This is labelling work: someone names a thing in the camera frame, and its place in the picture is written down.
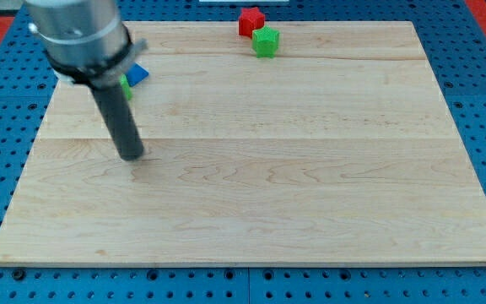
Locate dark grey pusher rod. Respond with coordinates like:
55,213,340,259
90,84,144,161

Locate red star block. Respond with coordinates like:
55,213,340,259
238,7,265,38

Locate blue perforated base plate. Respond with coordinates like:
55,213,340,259
0,0,486,303

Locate green star block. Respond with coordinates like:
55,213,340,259
252,25,280,58

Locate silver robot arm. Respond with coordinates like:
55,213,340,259
24,0,147,161

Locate blue cube block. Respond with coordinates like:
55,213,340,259
125,63,149,87

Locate wooden board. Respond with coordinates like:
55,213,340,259
0,21,486,268

